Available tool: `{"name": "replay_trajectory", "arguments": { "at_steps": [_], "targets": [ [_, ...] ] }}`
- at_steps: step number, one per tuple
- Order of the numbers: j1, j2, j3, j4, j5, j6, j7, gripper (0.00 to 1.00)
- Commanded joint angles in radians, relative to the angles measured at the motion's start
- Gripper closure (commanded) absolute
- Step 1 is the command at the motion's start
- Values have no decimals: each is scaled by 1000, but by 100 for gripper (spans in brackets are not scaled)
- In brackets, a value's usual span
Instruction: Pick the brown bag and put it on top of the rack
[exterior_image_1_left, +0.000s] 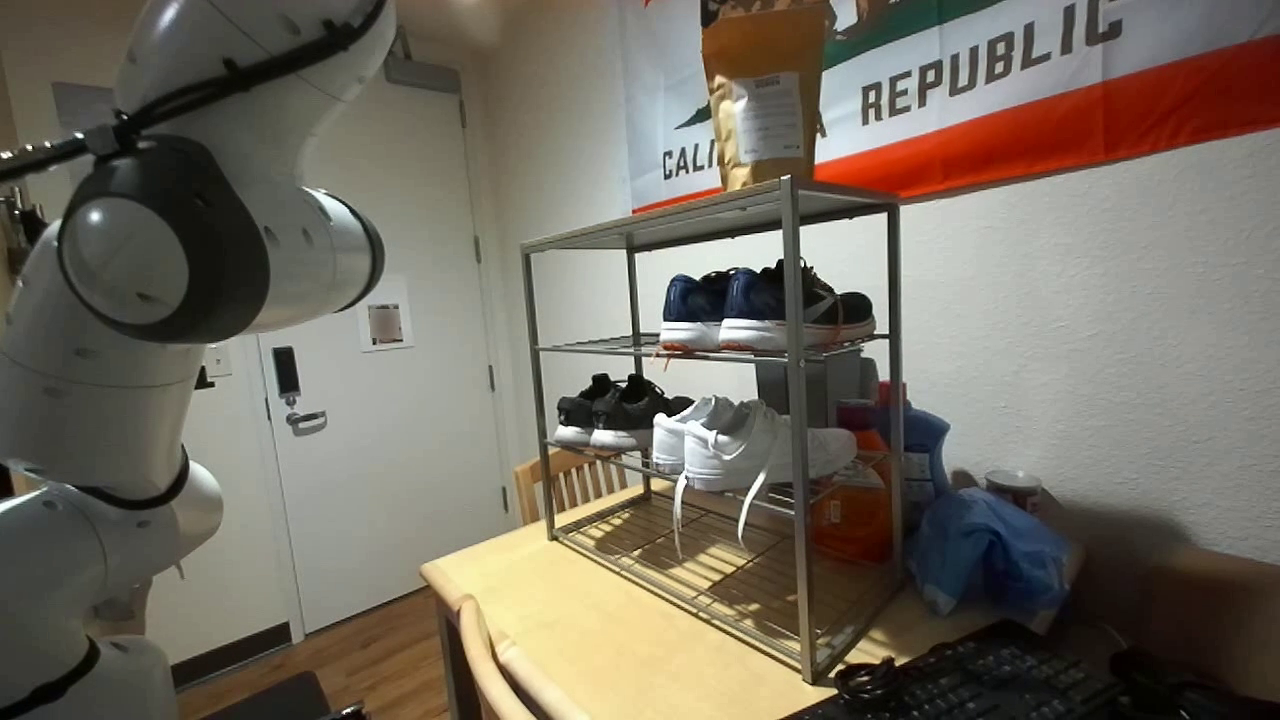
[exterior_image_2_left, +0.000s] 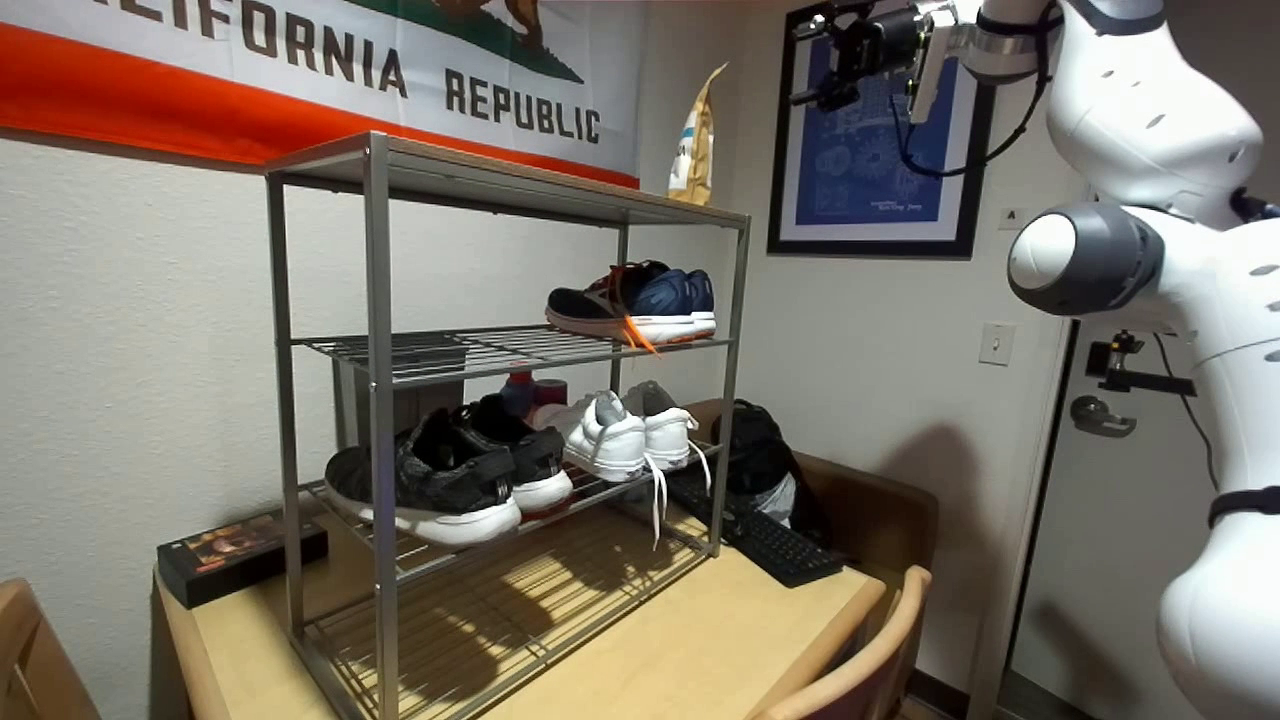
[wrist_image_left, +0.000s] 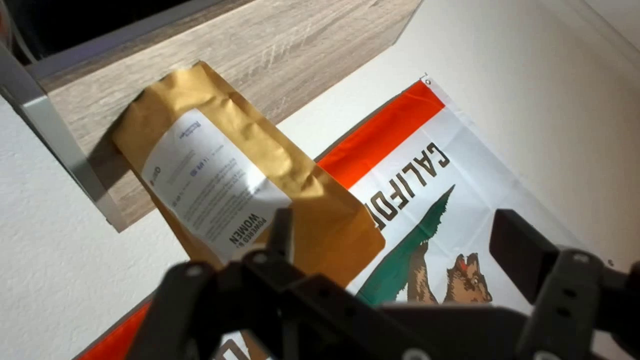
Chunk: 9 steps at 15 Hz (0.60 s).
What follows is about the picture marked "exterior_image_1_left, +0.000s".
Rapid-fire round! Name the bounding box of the brown paper bag white label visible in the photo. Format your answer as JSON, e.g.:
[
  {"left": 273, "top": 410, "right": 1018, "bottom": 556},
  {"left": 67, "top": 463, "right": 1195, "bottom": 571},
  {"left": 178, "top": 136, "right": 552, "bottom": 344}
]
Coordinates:
[{"left": 699, "top": 0, "right": 837, "bottom": 195}]

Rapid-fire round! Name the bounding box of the grey metal shoe rack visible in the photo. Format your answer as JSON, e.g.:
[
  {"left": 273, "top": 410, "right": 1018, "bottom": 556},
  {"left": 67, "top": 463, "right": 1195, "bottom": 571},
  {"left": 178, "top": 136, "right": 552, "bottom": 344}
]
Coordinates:
[{"left": 516, "top": 177, "right": 909, "bottom": 686}]

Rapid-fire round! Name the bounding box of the black sneaker white sole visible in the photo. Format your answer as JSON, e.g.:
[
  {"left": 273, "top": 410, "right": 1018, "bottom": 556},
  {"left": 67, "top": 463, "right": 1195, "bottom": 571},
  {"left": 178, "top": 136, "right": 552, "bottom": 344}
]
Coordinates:
[
  {"left": 584, "top": 373, "right": 699, "bottom": 454},
  {"left": 552, "top": 373, "right": 633, "bottom": 452}
]

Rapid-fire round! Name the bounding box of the blue running shoe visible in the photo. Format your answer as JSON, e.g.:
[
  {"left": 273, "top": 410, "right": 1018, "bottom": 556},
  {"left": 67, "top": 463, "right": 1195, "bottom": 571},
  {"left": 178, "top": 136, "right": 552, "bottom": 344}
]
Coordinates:
[
  {"left": 654, "top": 268, "right": 752, "bottom": 359},
  {"left": 715, "top": 259, "right": 881, "bottom": 359}
]

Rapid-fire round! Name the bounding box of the wooden chair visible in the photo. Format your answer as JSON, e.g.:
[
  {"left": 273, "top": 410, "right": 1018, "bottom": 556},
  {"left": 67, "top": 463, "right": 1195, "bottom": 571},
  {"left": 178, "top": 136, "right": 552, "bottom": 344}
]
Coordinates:
[
  {"left": 510, "top": 448, "right": 661, "bottom": 528},
  {"left": 445, "top": 593, "right": 575, "bottom": 720}
]

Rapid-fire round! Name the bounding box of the maroon item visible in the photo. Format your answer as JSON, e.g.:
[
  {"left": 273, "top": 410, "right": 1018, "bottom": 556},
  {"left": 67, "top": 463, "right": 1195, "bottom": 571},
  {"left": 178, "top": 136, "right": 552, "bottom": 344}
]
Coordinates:
[{"left": 873, "top": 380, "right": 910, "bottom": 436}]

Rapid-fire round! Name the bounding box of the small portrait photo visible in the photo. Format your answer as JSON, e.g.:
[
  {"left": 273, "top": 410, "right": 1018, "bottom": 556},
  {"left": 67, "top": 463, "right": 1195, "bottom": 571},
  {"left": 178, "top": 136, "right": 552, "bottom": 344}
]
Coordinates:
[{"left": 363, "top": 301, "right": 406, "bottom": 350}]

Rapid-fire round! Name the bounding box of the orange plastic container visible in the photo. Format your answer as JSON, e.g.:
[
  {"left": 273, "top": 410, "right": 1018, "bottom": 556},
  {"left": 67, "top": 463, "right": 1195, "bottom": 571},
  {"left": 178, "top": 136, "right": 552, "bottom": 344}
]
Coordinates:
[{"left": 807, "top": 428, "right": 898, "bottom": 566}]

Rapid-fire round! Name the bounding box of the white door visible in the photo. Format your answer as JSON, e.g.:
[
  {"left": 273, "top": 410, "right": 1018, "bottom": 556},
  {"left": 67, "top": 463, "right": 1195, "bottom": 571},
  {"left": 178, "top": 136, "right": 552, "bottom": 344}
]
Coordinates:
[{"left": 255, "top": 56, "right": 516, "bottom": 640}]

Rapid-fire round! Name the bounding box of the black keypad door lock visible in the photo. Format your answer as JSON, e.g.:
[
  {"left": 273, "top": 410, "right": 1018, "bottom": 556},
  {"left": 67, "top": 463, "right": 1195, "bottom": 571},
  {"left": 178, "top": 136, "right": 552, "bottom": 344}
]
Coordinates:
[{"left": 268, "top": 344, "right": 304, "bottom": 407}]

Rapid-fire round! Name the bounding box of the blue cloth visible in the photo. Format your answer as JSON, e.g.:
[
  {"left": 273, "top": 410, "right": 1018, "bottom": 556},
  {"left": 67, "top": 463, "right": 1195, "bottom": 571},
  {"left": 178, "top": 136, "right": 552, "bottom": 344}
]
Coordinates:
[{"left": 904, "top": 404, "right": 1088, "bottom": 633}]

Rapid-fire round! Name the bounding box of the black computer keyboard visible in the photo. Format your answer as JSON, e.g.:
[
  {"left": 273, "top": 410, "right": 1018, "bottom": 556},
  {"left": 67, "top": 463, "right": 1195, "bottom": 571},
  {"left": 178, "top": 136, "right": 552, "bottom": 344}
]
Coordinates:
[{"left": 785, "top": 616, "right": 1134, "bottom": 720}]

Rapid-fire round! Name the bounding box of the California Republic flag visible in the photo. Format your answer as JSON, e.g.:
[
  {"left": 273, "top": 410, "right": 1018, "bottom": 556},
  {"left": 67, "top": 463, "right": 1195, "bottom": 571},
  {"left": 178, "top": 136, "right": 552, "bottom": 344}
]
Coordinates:
[{"left": 620, "top": 0, "right": 1280, "bottom": 219}]

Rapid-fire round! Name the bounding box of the brown box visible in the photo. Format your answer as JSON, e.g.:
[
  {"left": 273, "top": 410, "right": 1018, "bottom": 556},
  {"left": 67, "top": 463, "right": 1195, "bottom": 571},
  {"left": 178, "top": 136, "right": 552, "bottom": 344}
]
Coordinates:
[{"left": 1053, "top": 513, "right": 1280, "bottom": 705}]

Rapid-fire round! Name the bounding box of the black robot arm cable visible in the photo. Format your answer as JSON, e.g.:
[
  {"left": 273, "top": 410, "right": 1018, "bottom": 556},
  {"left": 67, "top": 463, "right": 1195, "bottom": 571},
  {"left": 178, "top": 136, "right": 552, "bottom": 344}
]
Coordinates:
[{"left": 0, "top": 0, "right": 390, "bottom": 184}]

